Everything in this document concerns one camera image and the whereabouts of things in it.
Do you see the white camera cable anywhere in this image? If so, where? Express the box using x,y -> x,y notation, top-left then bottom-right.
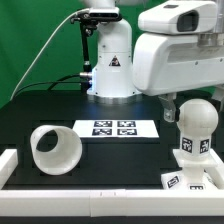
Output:
10,11 -> 84,101

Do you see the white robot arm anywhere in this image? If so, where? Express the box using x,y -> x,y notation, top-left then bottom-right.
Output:
81,0 -> 224,122

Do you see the white right fence rail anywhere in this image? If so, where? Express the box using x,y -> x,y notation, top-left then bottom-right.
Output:
208,149 -> 224,190

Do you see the white lamp shade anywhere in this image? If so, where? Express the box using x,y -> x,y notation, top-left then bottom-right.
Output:
30,125 -> 82,175

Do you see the white lamp base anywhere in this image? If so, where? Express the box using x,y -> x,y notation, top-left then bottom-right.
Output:
161,149 -> 222,190

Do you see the white left fence rail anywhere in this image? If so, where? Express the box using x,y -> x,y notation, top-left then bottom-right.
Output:
0,149 -> 18,190

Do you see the black cable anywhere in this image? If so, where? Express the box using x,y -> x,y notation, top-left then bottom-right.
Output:
13,73 -> 84,98

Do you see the white fence rail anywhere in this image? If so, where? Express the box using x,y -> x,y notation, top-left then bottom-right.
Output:
208,149 -> 224,190
0,149 -> 18,190
0,189 -> 224,217

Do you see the black depth camera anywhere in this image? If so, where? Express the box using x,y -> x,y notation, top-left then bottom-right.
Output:
70,7 -> 122,22

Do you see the white lamp bulb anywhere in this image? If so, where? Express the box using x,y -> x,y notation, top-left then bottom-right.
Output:
177,99 -> 218,160

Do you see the black camera stand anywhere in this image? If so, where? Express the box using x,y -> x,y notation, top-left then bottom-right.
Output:
80,22 -> 93,93

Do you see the white front fence rail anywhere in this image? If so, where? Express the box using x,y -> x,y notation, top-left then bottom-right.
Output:
0,189 -> 224,217

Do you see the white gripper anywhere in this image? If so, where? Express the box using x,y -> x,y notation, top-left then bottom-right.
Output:
133,33 -> 224,122

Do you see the white marker sheet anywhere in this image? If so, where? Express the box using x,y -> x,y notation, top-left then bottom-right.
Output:
73,120 -> 159,138

